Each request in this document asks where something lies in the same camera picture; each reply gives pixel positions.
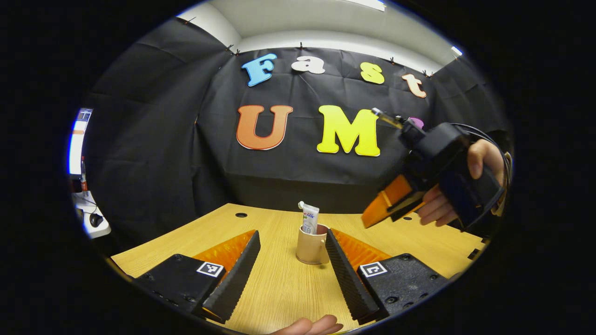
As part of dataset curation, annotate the ceiling light panel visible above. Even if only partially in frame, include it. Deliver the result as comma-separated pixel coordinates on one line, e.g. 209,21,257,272
345,0,387,12

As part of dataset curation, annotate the white toothpaste tube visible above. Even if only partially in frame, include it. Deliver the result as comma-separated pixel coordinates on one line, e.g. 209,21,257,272
302,203,320,235

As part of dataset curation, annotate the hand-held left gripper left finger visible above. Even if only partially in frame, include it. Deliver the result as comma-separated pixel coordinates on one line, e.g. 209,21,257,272
133,230,261,324

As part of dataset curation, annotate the black backdrop cloth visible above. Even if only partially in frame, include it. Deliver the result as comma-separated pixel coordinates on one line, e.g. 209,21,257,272
84,18,513,254

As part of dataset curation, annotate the wooden desktop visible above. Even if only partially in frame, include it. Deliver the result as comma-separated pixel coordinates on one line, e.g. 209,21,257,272
111,203,487,335

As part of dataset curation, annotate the white side table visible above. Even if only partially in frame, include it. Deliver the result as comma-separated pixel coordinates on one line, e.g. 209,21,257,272
72,191,112,239

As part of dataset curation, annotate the beige cup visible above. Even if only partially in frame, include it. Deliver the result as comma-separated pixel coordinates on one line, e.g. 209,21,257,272
296,223,330,265

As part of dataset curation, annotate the computer monitor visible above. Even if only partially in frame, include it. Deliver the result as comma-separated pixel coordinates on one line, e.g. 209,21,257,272
68,108,94,176

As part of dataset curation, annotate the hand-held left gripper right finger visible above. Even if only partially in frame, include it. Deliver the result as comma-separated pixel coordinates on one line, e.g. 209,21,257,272
325,228,450,325

